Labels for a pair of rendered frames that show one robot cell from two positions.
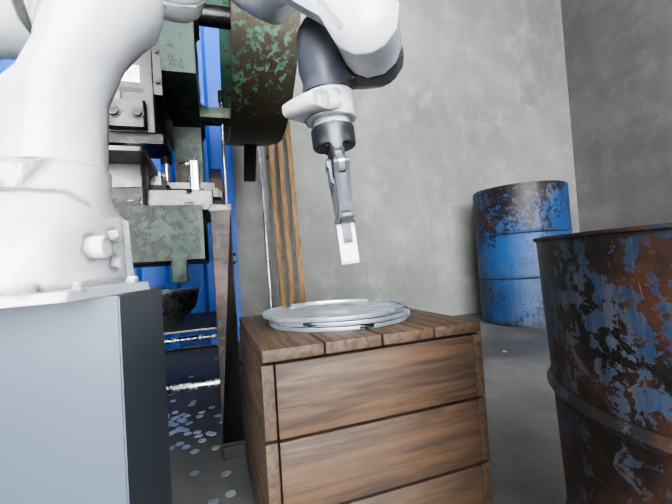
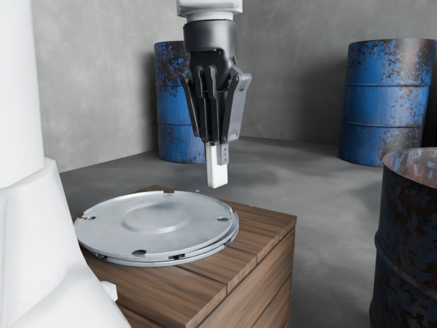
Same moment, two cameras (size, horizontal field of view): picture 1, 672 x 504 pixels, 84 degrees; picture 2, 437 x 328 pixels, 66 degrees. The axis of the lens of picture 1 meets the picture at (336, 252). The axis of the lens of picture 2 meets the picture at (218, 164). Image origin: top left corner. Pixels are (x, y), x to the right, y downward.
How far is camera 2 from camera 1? 0.41 m
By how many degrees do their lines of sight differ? 41
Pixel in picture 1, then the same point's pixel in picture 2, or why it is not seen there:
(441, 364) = (279, 260)
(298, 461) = not seen: outside the picture
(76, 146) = (34, 129)
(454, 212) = (133, 56)
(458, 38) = not seen: outside the picture
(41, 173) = (19, 254)
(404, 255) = (87, 98)
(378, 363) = (253, 281)
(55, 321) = not seen: outside the picture
